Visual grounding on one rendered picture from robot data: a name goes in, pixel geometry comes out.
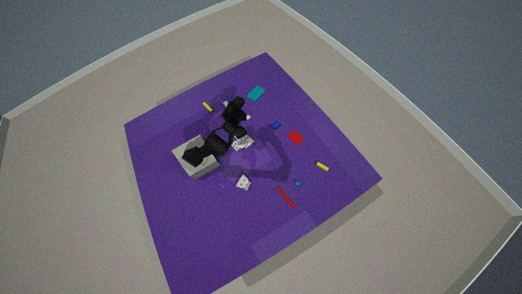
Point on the teal flat rectangular plate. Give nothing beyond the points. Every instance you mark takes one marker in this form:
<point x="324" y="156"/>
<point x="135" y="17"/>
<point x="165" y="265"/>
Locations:
<point x="255" y="93"/>

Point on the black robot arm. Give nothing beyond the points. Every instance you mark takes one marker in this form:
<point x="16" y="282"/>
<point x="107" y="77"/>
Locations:
<point x="214" y="145"/>

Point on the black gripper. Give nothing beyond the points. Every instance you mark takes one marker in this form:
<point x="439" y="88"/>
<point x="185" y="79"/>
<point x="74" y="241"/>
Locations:
<point x="240" y="132"/>

